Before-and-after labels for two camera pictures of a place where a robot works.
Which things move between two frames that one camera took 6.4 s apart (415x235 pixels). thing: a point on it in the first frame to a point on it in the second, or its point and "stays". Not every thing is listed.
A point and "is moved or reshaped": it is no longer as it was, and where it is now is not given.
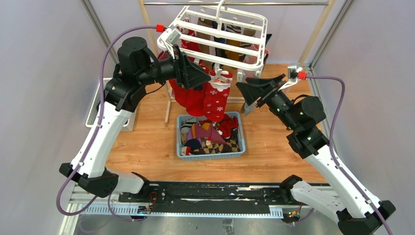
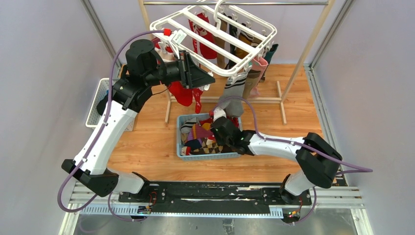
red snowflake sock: [189, 41] to [206, 51]
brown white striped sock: [237, 29] to [247, 38]
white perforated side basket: [93, 118] stays
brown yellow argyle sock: [215, 147] stays
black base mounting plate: [208, 198] stays
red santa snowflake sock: [216, 96] to [197, 93]
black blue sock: [220, 53] to [233, 32]
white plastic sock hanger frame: [225, 38] is moved or reshaped
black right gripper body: [269, 88] to [219, 139]
